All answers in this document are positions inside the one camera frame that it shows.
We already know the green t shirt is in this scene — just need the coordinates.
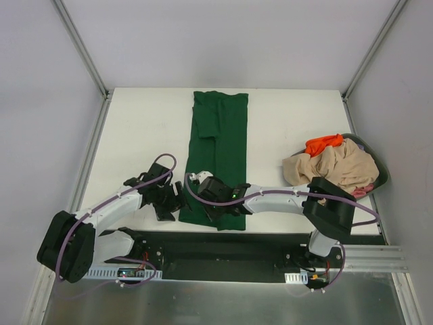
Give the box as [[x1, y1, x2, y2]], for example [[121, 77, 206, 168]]
[[178, 90, 250, 232]]

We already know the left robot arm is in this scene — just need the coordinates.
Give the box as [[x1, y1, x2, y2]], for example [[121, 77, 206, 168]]
[[37, 162, 187, 283]]

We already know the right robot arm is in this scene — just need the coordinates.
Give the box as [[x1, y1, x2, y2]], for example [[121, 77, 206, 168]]
[[189, 171, 356, 267]]

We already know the orange t shirt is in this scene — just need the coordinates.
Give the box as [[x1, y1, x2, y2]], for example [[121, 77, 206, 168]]
[[304, 134, 344, 157]]

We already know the beige t shirt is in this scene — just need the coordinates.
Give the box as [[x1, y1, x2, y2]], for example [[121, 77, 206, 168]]
[[282, 139, 380, 194]]

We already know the pink t shirt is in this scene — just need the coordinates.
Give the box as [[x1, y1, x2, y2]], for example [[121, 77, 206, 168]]
[[351, 183, 374, 199]]

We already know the grey laundry basket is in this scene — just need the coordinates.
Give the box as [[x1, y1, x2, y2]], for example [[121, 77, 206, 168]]
[[292, 134, 383, 198]]

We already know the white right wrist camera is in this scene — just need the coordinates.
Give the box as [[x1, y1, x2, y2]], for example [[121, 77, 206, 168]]
[[188, 171, 213, 185]]

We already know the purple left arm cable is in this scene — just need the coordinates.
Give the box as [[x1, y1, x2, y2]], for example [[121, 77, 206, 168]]
[[55, 153, 177, 301]]

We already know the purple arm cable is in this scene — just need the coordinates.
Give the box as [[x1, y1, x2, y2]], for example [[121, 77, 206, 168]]
[[55, 153, 177, 301], [184, 171, 380, 298]]

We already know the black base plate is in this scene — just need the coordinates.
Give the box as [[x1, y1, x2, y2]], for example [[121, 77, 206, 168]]
[[104, 229, 349, 282]]

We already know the left aluminium side rail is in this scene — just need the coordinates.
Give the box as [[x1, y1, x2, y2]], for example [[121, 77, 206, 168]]
[[66, 91, 114, 213]]

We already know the aluminium side rail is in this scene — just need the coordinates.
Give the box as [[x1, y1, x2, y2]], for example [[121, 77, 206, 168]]
[[343, 100, 388, 244], [66, 91, 114, 213]]

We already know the left white cable duct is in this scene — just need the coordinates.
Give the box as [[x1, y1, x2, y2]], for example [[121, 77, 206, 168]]
[[83, 266, 162, 282]]

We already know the white cable duct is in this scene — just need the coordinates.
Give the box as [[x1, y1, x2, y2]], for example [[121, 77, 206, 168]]
[[284, 272, 309, 285], [83, 266, 162, 282]]

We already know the right white cable duct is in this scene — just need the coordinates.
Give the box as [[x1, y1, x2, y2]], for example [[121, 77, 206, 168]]
[[284, 272, 309, 285]]

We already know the right aluminium side rail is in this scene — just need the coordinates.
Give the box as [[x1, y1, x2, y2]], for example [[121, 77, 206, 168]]
[[343, 100, 388, 244]]

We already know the front aluminium rail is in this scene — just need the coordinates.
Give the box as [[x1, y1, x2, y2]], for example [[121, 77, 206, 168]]
[[42, 238, 410, 272]]

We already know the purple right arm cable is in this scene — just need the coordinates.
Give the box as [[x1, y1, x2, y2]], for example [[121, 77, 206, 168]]
[[184, 171, 380, 298]]

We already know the left aluminium frame post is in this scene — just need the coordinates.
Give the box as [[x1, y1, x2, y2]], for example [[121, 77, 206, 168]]
[[50, 0, 110, 99]]

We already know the aluminium frame post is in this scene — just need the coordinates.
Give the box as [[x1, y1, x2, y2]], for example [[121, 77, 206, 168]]
[[50, 0, 110, 99], [342, 0, 410, 103]]

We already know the right aluminium frame post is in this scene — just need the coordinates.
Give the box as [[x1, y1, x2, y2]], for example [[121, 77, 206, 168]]
[[342, 0, 410, 103]]

